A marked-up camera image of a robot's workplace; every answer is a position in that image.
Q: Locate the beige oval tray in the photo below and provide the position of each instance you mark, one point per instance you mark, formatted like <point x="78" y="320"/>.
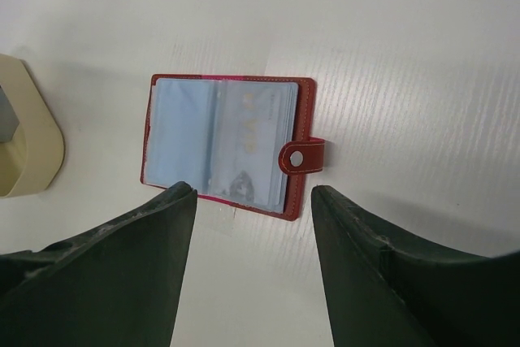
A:
<point x="34" y="156"/>

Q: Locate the red leather card holder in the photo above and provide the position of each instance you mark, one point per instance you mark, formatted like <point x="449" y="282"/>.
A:
<point x="179" y="138"/>

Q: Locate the silver VIP card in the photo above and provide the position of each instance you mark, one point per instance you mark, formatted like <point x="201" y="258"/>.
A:
<point x="254" y="120"/>

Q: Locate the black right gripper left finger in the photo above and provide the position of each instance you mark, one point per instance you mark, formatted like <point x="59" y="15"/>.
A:
<point x="117" y="284"/>

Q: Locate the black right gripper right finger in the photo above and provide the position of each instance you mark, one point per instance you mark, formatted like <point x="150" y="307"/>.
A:
<point x="385" y="286"/>

